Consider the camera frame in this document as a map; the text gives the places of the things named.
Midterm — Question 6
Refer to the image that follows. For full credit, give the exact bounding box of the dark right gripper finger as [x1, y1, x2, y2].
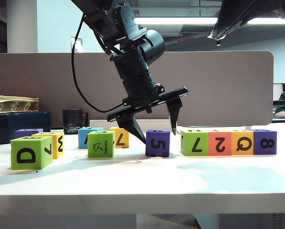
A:
[215, 0, 279, 36]
[208, 0, 260, 37]

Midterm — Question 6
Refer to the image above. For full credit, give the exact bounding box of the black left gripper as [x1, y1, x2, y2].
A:
[107, 69, 189, 146]

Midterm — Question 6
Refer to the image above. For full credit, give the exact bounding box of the purple giraffe 5 block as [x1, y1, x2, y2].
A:
[145, 129, 171, 157]

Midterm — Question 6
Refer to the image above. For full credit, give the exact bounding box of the yellow 7 E block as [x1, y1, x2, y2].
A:
[110, 126, 131, 149]

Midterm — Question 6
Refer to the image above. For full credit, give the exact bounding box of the green umbrella Q block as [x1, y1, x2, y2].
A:
[87, 130, 115, 158]

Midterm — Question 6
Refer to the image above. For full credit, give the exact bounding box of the blue A letter block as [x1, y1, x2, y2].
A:
[78, 127, 104, 149]

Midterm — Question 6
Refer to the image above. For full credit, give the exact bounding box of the green duck D block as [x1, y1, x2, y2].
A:
[10, 136, 54, 171]

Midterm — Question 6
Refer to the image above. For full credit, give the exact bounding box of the ceiling light strip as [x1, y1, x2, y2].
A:
[132, 17, 285, 25]

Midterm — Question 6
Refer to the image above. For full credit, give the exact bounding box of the green J 7 block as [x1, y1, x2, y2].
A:
[180, 130, 209, 157]

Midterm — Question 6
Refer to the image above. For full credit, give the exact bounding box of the grey-brown desk divider panel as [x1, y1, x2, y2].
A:
[0, 51, 275, 127]

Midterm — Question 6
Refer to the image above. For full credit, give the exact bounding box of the black mug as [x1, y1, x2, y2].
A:
[62, 109, 89, 135]

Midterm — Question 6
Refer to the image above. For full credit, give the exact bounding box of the red 2 block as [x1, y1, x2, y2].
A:
[208, 130, 233, 156]

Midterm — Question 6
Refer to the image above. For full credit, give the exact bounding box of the background computer monitor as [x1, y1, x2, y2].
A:
[273, 83, 285, 101]

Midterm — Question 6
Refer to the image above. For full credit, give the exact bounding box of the yellow Q block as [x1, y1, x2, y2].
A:
[231, 130, 254, 156]

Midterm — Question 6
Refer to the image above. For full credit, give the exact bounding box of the yellow whale W block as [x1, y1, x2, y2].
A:
[31, 132, 65, 160]

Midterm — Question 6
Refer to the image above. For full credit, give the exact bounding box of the purple 8 block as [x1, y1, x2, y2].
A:
[251, 130, 277, 155]

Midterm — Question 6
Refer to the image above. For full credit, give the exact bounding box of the white table leg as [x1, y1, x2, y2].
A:
[193, 213, 220, 229]

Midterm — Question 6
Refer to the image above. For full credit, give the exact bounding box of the purple O B block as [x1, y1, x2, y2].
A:
[15, 128, 43, 139]

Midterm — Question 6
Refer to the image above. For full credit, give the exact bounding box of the dark blue box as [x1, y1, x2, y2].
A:
[0, 111, 51, 146]

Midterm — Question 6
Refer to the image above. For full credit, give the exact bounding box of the gold ornate tray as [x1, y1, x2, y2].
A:
[0, 95, 40, 113]

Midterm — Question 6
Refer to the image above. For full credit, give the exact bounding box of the grey vented cabinet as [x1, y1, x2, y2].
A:
[218, 213, 285, 229]

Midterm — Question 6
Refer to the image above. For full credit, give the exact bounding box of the beige cable rail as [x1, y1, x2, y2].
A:
[89, 119, 178, 133]

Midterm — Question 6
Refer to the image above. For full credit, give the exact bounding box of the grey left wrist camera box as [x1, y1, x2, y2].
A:
[153, 82, 166, 95]

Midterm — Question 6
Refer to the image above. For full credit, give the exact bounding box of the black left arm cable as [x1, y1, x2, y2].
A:
[71, 14, 124, 113]

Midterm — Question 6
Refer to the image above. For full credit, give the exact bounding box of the white wall poster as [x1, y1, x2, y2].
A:
[70, 36, 83, 53]

